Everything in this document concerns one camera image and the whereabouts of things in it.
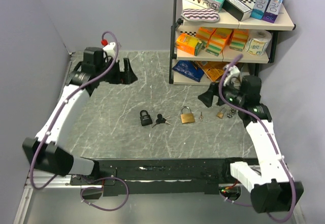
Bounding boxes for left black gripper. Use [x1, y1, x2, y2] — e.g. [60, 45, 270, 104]
[96, 58, 137, 85]

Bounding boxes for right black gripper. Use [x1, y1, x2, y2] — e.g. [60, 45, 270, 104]
[198, 77, 245, 108]

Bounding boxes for small brass long-shackle padlock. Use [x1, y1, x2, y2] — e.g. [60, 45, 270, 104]
[216, 107, 226, 119]

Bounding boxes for large brass padlock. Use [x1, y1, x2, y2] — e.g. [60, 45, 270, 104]
[180, 106, 195, 124]

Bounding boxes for black padlock with keys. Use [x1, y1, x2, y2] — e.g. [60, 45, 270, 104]
[140, 110, 153, 126]

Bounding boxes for black-headed key bunch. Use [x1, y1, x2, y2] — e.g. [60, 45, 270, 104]
[152, 114, 171, 127]

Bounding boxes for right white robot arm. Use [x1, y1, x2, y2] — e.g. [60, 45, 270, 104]
[198, 75, 304, 213]

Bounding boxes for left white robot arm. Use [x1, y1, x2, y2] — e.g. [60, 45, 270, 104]
[22, 42, 138, 184]

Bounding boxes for orange snack bag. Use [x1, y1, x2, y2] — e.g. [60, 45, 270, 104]
[195, 61, 229, 82]

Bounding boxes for blue snack bag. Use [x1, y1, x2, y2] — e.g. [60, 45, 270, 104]
[172, 60, 205, 82]

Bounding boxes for middle sponge pack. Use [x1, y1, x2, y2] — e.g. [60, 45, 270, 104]
[206, 27, 233, 56]

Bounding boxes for sponge pack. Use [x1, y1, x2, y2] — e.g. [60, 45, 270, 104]
[206, 27, 233, 56]
[229, 29, 249, 51]
[196, 27, 216, 49]

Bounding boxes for orange carton box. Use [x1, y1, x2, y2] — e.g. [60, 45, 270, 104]
[175, 33, 203, 56]

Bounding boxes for left sponge pack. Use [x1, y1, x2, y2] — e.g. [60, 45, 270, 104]
[196, 27, 216, 49]

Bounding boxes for right sponge pack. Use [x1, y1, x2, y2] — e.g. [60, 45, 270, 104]
[229, 29, 249, 51]

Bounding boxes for toilet paper roll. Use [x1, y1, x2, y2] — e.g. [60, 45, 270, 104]
[244, 29, 272, 56]

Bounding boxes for striped sleep mask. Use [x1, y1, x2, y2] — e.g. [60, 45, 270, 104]
[181, 9, 220, 23]

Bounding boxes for black white carton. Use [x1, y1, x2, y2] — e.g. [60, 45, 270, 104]
[222, 0, 252, 21]

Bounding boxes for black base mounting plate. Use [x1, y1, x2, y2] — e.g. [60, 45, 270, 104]
[70, 157, 259, 198]

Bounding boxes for purple toothpaste box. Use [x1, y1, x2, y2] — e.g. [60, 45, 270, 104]
[262, 0, 284, 23]

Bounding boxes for blue toothpaste box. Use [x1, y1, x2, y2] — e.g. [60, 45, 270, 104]
[250, 0, 270, 20]

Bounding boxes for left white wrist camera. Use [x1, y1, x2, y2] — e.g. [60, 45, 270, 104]
[101, 39, 120, 57]

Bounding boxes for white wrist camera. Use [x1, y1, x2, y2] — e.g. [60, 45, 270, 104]
[101, 39, 120, 57]
[223, 65, 240, 86]

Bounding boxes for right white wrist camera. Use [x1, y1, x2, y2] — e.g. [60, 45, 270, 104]
[223, 65, 240, 86]

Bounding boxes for black frame beige shelf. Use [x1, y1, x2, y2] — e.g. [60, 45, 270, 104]
[169, 0, 296, 85]

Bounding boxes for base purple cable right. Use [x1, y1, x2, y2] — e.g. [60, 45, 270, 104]
[219, 180, 254, 207]

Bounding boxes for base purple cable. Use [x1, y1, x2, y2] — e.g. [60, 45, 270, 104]
[80, 177, 129, 212]
[219, 180, 254, 207]

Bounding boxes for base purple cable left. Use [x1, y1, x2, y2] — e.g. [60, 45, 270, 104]
[80, 177, 129, 212]

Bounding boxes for aluminium frame rail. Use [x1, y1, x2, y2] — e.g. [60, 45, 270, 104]
[13, 169, 74, 224]

